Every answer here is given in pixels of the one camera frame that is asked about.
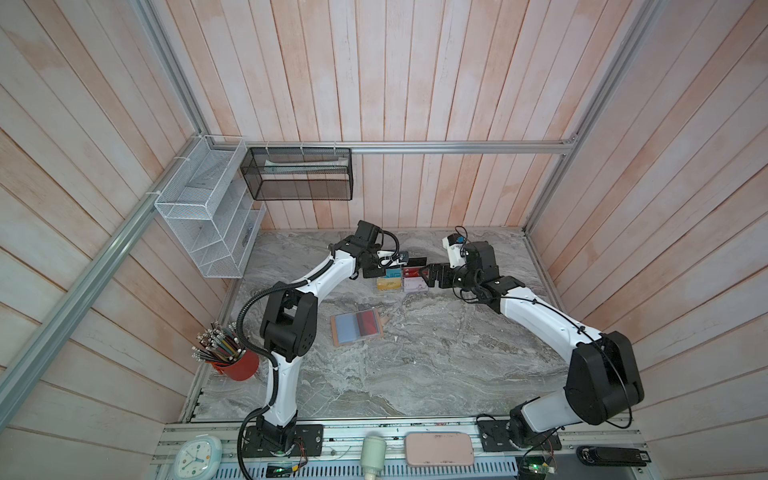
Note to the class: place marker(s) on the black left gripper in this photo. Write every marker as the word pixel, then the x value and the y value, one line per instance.
pixel 377 272

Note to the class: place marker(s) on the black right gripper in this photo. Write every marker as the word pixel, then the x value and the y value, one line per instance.
pixel 433 275

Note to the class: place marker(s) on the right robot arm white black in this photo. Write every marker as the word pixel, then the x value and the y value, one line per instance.
pixel 603 379

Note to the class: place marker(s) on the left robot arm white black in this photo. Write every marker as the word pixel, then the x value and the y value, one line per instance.
pixel 289 324

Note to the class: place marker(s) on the gold credit card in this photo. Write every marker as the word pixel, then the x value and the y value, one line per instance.
pixel 389 284

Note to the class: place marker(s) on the black mesh basket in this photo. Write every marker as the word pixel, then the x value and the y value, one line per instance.
pixel 298 173

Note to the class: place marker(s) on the red pen cup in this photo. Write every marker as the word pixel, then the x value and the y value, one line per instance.
pixel 245 367

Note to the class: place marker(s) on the pink rectangular case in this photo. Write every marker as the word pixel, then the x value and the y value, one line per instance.
pixel 438 449

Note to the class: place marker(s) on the bundle of coloured pens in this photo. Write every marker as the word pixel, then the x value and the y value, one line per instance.
pixel 218 346

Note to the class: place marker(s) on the white light bulb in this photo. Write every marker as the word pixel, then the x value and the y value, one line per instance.
pixel 372 459

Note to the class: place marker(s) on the black stapler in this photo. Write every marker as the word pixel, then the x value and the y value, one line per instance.
pixel 605 456

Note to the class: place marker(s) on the white analog clock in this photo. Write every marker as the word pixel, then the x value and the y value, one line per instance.
pixel 198 459

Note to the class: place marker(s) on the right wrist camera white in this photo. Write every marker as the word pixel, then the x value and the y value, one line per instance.
pixel 454 245

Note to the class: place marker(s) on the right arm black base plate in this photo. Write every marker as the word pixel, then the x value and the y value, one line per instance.
pixel 496 436

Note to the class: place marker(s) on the white wire mesh shelf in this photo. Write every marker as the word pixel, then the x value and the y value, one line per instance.
pixel 208 206

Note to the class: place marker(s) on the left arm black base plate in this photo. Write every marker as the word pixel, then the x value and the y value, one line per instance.
pixel 268 441

